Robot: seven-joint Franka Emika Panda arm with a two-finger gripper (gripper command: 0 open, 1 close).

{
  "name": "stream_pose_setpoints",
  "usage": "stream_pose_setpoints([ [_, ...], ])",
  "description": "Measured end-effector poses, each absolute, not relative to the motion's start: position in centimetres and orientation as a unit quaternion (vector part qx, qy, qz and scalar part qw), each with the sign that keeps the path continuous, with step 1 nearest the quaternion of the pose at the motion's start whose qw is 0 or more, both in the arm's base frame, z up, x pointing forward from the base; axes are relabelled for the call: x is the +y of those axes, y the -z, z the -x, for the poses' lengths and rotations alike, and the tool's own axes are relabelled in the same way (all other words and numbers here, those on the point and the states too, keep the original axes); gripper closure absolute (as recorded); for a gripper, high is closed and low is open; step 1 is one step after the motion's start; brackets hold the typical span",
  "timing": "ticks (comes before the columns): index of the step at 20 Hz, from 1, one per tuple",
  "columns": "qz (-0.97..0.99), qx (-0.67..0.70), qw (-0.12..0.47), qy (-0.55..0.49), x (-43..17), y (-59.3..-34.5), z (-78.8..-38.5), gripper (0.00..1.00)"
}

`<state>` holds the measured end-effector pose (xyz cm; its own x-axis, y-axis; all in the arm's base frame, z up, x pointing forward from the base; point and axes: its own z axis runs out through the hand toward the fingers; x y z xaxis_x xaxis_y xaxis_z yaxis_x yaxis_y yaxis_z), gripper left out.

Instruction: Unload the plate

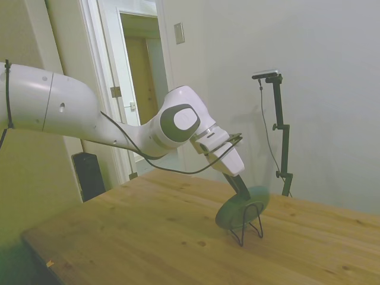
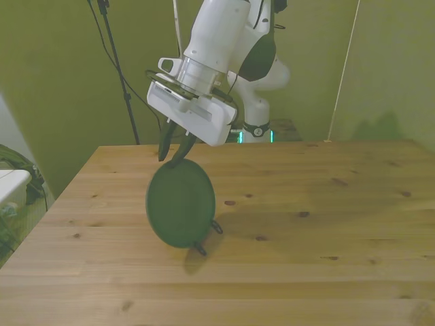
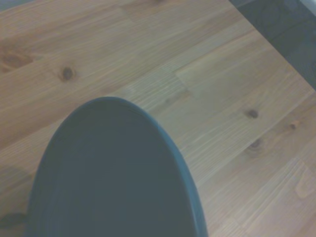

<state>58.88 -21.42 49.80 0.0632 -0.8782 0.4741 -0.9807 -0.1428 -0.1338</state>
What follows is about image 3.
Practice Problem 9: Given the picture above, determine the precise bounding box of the dark green round plate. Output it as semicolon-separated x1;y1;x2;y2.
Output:
25;96;208;237

